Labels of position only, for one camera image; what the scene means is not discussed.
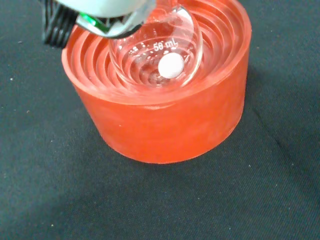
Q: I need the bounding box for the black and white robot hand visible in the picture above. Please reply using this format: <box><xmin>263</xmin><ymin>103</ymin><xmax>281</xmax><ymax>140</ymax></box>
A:
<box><xmin>39</xmin><ymin>0</ymin><xmax>156</xmax><ymax>49</ymax></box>

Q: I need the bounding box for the black bench cloth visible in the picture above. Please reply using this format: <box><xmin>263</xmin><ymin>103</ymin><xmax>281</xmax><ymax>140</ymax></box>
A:
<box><xmin>0</xmin><ymin>0</ymin><xmax>320</xmax><ymax>240</ymax></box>

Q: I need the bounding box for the orange ribbed flask ring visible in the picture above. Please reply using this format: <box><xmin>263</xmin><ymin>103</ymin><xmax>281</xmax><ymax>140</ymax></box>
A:
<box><xmin>61</xmin><ymin>0</ymin><xmax>252</xmax><ymax>165</ymax></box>

